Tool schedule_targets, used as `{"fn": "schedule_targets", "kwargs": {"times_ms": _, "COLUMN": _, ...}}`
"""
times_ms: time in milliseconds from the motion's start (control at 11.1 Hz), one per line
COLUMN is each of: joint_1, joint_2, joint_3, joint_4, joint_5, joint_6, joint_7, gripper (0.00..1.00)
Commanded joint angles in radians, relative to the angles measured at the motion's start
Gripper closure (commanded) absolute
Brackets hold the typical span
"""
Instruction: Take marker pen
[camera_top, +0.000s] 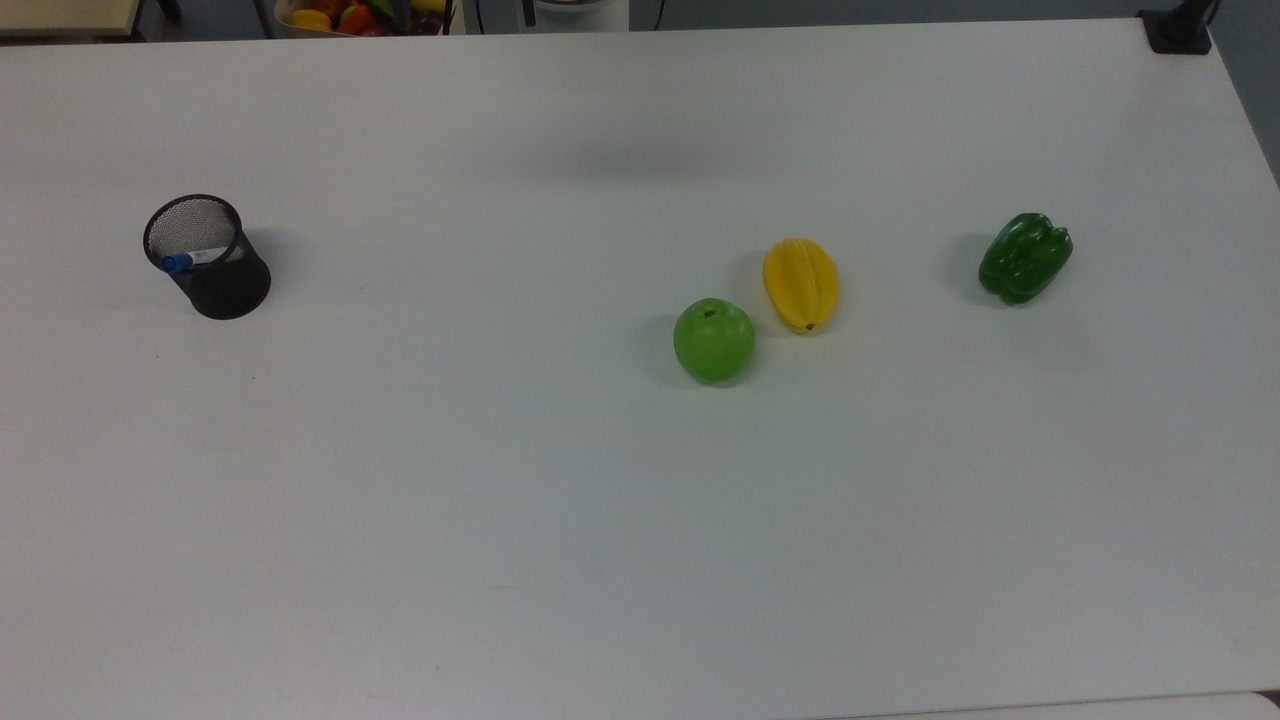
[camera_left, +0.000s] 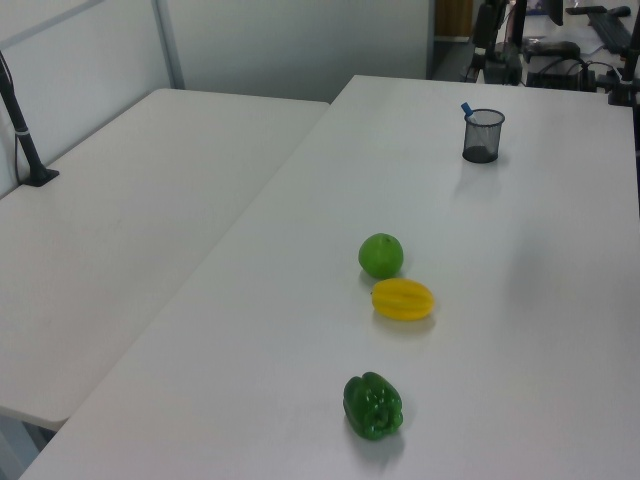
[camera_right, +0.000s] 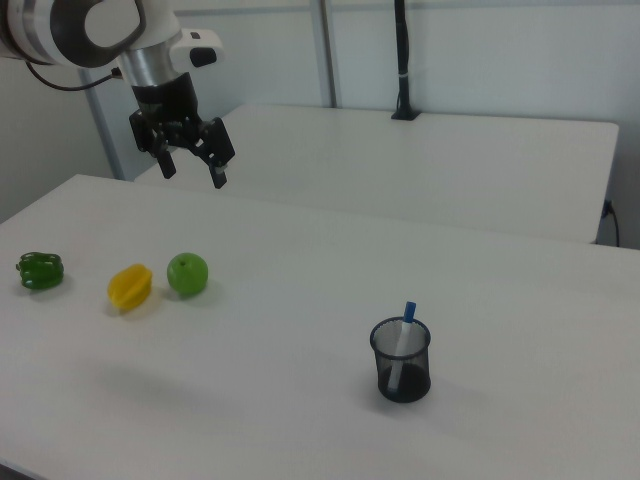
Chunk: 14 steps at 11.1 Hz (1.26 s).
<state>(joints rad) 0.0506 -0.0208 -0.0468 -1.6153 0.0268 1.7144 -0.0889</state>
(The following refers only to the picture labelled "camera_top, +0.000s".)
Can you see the yellow starfruit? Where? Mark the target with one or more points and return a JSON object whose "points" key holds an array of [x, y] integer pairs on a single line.
{"points": [[800, 284]]}

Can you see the wooden side table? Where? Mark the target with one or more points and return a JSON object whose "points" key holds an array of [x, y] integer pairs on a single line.
{"points": [[62, 14]]}

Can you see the basket of toy fruit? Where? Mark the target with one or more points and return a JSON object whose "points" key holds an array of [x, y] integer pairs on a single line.
{"points": [[350, 16]]}

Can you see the green bell pepper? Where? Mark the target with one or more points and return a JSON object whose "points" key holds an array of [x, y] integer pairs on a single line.
{"points": [[1024, 258]]}

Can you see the green apple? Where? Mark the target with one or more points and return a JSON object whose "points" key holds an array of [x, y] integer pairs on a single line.
{"points": [[714, 342]]}

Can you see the black mesh pen holder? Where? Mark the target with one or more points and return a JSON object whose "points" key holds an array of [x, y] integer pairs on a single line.
{"points": [[232, 290]]}

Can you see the black table clamp mount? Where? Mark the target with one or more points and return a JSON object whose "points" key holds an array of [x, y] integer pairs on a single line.
{"points": [[1176, 34]]}

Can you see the white marker pen blue cap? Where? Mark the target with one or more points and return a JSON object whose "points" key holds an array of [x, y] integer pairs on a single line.
{"points": [[190, 259]]}

